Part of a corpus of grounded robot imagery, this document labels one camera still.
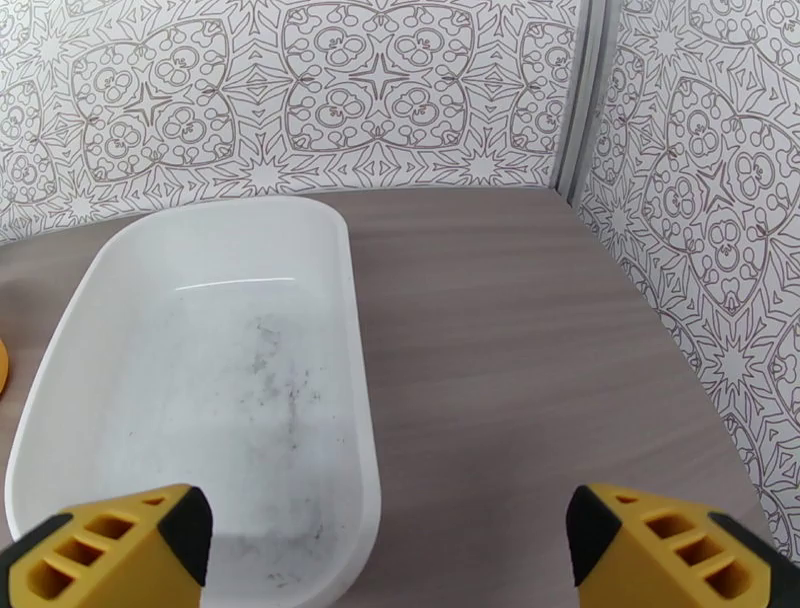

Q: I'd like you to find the aluminium frame post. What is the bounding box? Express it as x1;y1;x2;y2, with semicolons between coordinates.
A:
554;0;623;204

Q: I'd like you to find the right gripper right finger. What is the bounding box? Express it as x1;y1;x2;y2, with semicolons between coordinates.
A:
565;484;800;608

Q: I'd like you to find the white plastic container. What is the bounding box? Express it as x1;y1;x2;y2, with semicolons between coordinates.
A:
2;194;384;608

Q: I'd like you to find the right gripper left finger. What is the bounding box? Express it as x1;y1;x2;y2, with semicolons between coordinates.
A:
0;482;214;608

